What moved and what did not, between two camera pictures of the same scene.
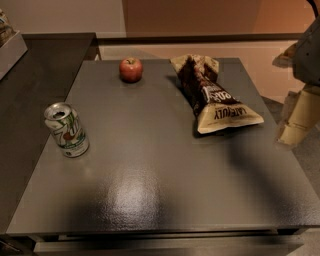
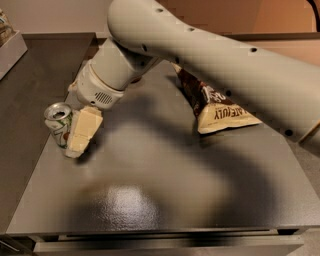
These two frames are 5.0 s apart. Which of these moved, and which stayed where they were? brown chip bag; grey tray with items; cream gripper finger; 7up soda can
Moved: cream gripper finger
Stayed: grey tray with items; brown chip bag; 7up soda can
